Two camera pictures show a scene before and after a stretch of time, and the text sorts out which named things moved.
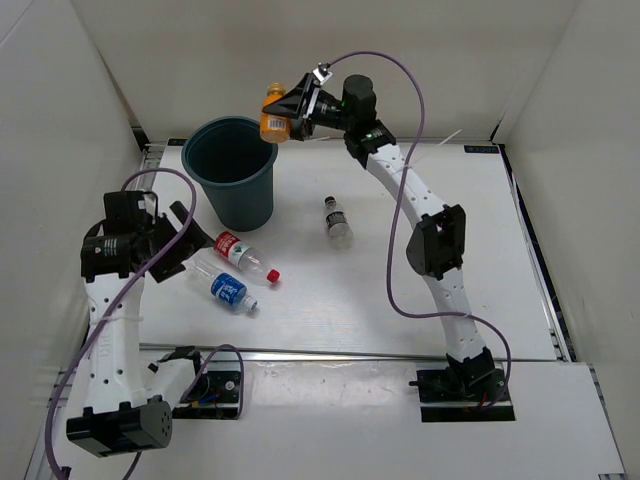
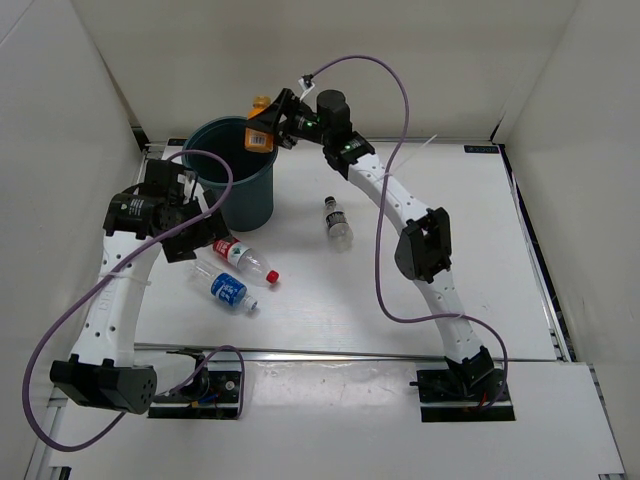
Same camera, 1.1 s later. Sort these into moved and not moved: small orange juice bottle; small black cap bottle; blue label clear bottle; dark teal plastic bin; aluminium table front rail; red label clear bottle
Moved: small orange juice bottle
Not moved: small black cap bottle; red label clear bottle; aluminium table front rail; dark teal plastic bin; blue label clear bottle
